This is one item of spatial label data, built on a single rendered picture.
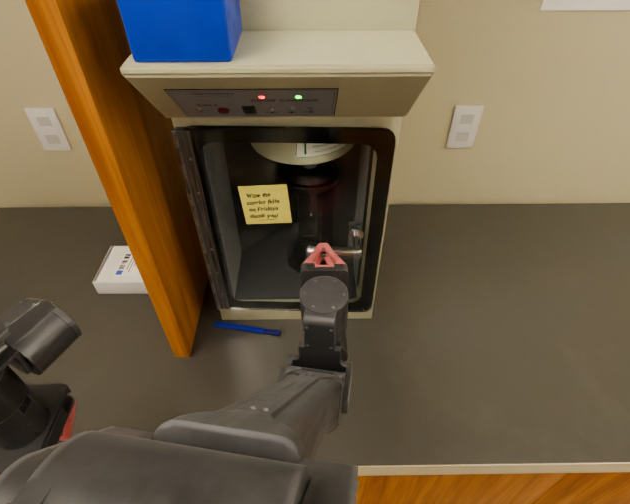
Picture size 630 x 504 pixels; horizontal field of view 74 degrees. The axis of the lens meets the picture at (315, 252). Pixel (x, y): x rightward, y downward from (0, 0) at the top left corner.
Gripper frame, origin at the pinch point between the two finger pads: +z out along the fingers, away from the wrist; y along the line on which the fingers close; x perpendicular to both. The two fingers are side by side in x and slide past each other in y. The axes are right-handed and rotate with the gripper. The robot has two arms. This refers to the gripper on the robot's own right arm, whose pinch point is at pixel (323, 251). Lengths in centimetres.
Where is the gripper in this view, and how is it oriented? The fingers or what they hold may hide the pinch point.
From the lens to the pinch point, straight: 67.6
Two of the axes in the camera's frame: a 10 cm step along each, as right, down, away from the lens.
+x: -10.0, 0.0, 0.0
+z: 0.0, -7.0, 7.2
